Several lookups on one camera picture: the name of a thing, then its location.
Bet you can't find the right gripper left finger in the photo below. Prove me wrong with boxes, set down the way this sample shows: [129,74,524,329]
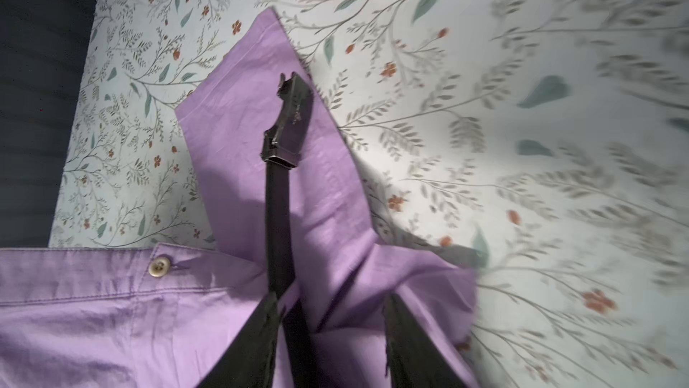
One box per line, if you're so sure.
[197,292,280,388]

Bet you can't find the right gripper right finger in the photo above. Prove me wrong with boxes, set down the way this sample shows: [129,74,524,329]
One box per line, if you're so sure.
[383,294,467,388]

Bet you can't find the purple trousers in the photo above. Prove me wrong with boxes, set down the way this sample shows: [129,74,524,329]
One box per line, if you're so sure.
[1,10,478,387]

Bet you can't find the black leather belt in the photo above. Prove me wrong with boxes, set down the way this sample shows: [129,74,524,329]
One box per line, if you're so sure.
[261,72,318,387]

